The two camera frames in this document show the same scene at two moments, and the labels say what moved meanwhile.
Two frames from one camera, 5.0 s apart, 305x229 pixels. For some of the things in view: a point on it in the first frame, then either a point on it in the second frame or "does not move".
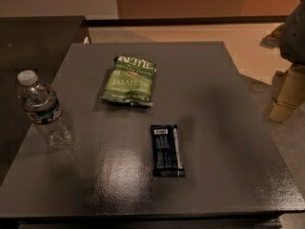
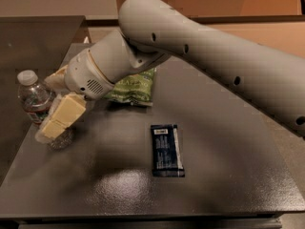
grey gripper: (294, 38) to (83, 73)
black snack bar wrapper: (166, 152) does not move
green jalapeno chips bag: (131, 81) does not move
